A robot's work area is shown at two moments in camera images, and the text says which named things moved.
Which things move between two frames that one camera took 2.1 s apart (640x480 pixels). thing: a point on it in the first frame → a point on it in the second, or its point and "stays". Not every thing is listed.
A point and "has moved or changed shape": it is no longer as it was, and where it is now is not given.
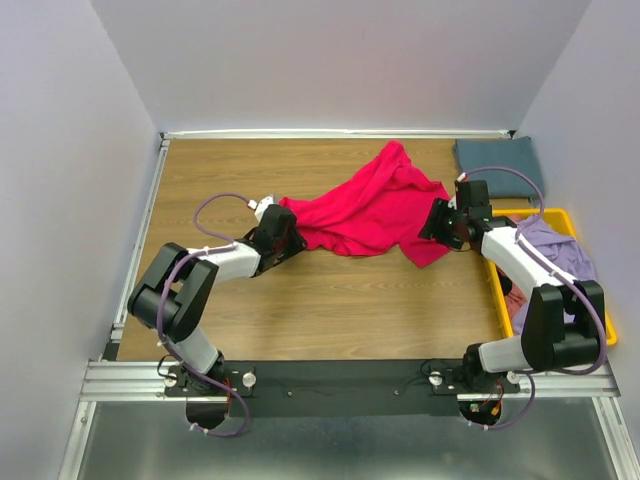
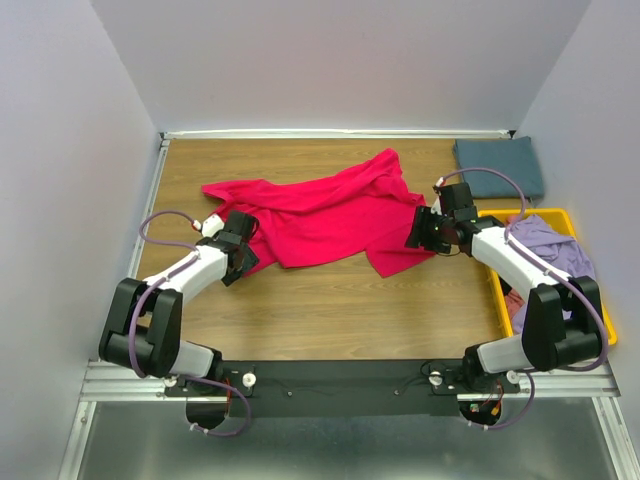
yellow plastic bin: [561, 215] stays
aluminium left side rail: [117, 329] stays
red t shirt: [382, 205] has moved or changed shape
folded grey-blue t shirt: [514, 153] stays
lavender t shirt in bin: [563, 254] stays
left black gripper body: [292, 244] → [250, 260]
